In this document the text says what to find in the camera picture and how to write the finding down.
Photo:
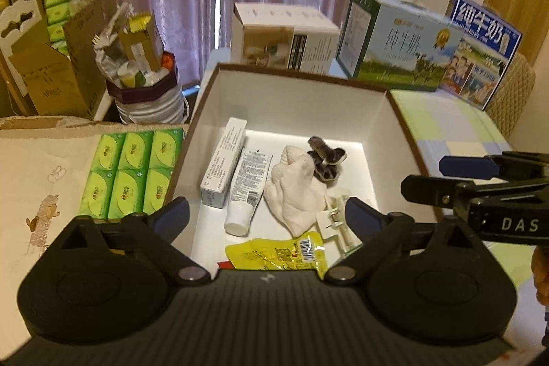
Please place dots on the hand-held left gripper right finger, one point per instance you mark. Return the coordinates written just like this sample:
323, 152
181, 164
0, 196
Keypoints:
362, 220

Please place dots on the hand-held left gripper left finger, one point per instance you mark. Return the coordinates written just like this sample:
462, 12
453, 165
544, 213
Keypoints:
171, 218

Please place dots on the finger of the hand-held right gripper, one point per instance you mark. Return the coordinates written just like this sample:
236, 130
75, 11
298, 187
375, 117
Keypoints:
465, 167
433, 190

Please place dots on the white cloth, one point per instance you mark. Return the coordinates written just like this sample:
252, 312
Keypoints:
296, 198

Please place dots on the red snack packet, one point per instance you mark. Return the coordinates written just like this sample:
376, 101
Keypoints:
224, 264

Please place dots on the dark brown hair clip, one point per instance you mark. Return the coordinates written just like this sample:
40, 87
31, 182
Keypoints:
326, 160

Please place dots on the white toothpaste box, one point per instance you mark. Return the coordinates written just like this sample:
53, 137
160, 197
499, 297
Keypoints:
223, 164

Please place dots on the white toothpaste tube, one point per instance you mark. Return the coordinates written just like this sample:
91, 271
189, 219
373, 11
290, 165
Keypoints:
248, 190

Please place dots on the yellow foil packet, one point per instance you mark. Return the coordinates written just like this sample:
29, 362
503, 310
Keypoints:
266, 259

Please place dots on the brown storage box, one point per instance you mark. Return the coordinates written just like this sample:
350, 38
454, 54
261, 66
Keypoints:
300, 108

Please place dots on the person's right hand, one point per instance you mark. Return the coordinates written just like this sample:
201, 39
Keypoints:
541, 274

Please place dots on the checked tablecloth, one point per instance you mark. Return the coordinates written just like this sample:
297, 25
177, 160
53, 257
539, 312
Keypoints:
450, 126

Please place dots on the wrapped green tissue pack bundle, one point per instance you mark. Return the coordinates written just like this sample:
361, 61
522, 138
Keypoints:
133, 173

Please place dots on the chair with quilted cover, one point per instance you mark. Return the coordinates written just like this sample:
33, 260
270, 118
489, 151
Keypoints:
512, 96

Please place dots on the dark blue milk case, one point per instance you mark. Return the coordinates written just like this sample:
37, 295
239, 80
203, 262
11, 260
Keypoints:
484, 61

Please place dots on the striped bag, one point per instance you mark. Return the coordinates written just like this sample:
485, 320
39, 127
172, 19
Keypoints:
150, 104

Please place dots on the cream embroidered cloth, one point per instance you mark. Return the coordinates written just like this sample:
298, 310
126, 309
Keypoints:
47, 177

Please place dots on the light blue milk case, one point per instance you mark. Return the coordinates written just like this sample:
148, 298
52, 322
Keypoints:
394, 48

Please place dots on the green and white cup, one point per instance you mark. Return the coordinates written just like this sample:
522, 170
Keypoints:
128, 76

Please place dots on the silver foil bag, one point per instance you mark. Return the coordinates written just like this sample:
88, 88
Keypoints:
107, 61

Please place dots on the small brown cardboard box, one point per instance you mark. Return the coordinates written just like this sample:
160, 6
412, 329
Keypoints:
139, 44

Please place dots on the large brown cardboard box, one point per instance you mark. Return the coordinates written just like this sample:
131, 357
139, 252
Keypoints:
47, 87

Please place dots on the white appliance box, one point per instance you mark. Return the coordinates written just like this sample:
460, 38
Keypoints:
278, 40

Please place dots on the white brush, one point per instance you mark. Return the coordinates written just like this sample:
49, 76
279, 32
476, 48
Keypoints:
113, 23

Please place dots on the stack of green tissue packs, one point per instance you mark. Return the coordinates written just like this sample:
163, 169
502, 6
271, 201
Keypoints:
58, 12

